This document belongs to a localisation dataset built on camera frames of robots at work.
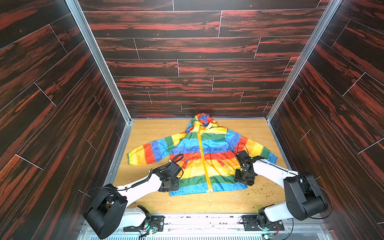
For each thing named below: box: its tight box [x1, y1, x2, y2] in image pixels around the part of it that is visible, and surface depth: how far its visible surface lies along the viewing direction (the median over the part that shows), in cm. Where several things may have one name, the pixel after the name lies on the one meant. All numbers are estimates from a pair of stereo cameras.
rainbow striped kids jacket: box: [127, 112, 278, 197], surface depth 100 cm
